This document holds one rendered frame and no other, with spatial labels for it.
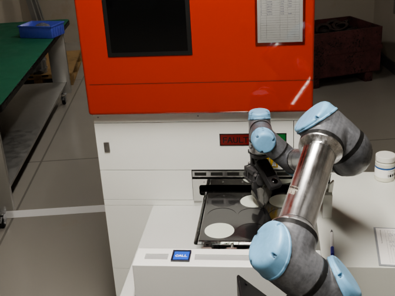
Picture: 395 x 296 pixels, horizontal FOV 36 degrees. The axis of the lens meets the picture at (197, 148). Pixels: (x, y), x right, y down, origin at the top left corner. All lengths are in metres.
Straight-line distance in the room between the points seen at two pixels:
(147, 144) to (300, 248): 1.11
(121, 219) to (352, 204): 0.93
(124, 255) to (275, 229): 1.32
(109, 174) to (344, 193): 0.90
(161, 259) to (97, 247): 1.97
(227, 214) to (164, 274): 0.44
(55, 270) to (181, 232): 1.54
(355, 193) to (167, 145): 0.71
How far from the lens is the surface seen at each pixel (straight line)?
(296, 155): 1.92
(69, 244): 3.87
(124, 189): 2.41
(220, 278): 1.80
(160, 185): 2.37
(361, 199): 2.13
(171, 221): 2.29
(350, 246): 1.87
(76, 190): 4.52
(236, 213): 2.16
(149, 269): 1.81
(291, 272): 1.32
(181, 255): 1.82
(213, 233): 2.05
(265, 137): 1.92
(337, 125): 1.58
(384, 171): 2.24
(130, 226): 2.49
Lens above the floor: 1.95
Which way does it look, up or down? 23 degrees down
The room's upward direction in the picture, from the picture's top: 3 degrees counter-clockwise
